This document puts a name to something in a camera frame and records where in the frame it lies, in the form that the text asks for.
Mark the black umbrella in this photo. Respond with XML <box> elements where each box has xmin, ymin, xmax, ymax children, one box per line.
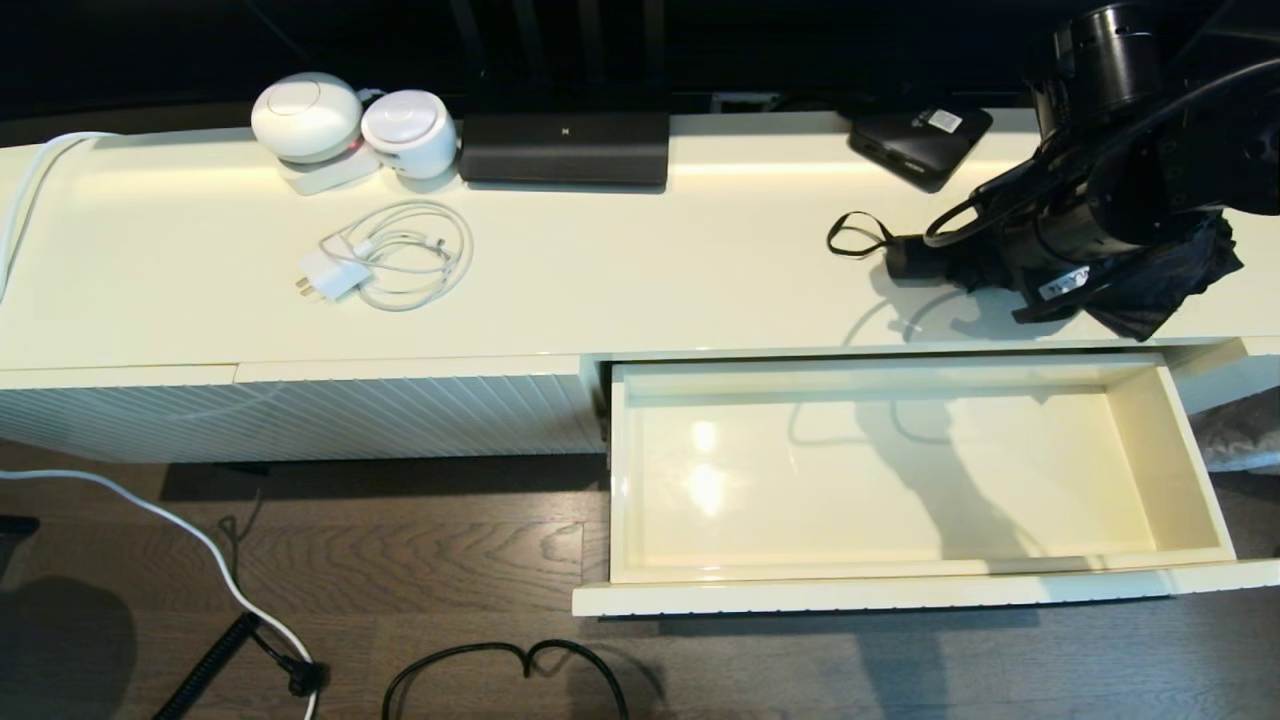
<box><xmin>827</xmin><ymin>205</ymin><xmax>1244</xmax><ymax>343</ymax></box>

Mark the white cabinet drawer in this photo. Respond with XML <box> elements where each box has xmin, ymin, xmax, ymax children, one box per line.
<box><xmin>572</xmin><ymin>352</ymin><xmax>1280</xmax><ymax>618</ymax></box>

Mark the white ribbed tv cabinet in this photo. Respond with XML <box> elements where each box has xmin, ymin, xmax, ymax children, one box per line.
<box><xmin>0</xmin><ymin>108</ymin><xmax>1280</xmax><ymax>466</ymax></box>

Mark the black set-top box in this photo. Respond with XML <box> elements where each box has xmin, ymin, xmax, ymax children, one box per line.
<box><xmin>848</xmin><ymin>105</ymin><xmax>995</xmax><ymax>194</ymax></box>

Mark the beige curtain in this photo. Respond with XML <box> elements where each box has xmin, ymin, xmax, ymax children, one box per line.
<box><xmin>1195</xmin><ymin>390</ymin><xmax>1280</xmax><ymax>473</ymax></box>

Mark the black rectangular speaker bar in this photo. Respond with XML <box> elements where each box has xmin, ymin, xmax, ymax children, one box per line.
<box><xmin>460</xmin><ymin>112</ymin><xmax>671</xmax><ymax>188</ymax></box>

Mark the small white round device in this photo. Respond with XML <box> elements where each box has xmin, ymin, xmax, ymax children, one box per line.
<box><xmin>361</xmin><ymin>90</ymin><xmax>461</xmax><ymax>181</ymax></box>

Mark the white charger plug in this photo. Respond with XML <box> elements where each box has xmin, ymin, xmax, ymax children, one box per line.
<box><xmin>296</xmin><ymin>250</ymin><xmax>373</xmax><ymax>303</ymax></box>

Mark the white flat box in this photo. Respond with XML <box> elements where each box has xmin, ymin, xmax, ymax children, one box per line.
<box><xmin>280</xmin><ymin>150</ymin><xmax>383</xmax><ymax>197</ymax></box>

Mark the large white round device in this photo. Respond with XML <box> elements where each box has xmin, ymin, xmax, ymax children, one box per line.
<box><xmin>251</xmin><ymin>72</ymin><xmax>364</xmax><ymax>166</ymax></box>

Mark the white coiled charger cable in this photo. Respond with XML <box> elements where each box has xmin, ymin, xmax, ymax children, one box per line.
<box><xmin>320</xmin><ymin>200</ymin><xmax>475</xmax><ymax>313</ymax></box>

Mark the black looped cable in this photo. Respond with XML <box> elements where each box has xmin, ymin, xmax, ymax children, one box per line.
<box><xmin>382</xmin><ymin>640</ymin><xmax>631</xmax><ymax>720</ymax></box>

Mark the white power cable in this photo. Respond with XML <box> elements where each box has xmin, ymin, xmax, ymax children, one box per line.
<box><xmin>0</xmin><ymin>468</ymin><xmax>321</xmax><ymax>720</ymax></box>

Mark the black coiled cable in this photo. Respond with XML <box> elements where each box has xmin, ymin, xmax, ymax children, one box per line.
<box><xmin>150</xmin><ymin>612</ymin><xmax>331</xmax><ymax>720</ymax></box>

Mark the thick white cable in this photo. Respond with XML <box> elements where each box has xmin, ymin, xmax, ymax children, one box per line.
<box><xmin>0</xmin><ymin>132</ymin><xmax>121</xmax><ymax>301</ymax></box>

